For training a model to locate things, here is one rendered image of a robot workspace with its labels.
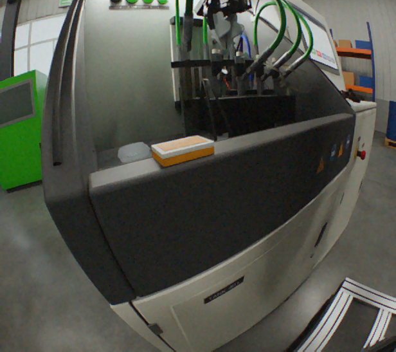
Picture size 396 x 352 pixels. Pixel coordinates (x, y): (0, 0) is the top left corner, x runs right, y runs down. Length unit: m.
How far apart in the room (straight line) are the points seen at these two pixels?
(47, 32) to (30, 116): 2.28
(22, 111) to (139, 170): 2.83
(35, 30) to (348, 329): 5.47
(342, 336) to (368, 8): 7.38
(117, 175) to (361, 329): 1.02
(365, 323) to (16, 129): 3.63
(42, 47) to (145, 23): 3.94
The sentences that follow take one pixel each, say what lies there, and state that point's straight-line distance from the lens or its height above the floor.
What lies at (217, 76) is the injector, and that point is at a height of 1.03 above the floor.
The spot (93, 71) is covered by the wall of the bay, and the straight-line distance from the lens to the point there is 0.68.
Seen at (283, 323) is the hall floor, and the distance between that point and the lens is 1.11.
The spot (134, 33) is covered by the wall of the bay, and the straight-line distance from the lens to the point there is 0.72.
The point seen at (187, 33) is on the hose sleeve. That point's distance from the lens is 0.38.
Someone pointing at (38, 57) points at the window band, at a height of 2.17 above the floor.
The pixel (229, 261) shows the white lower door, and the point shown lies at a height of 0.78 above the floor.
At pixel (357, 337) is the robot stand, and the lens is 0.99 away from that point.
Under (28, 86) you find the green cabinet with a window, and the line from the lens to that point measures 2.93.
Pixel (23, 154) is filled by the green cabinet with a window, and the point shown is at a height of 0.52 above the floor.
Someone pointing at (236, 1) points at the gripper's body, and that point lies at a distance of 0.46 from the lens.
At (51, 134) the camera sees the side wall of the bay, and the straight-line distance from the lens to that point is 0.18.
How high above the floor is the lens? 1.01
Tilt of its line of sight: 20 degrees down
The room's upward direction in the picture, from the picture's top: 4 degrees counter-clockwise
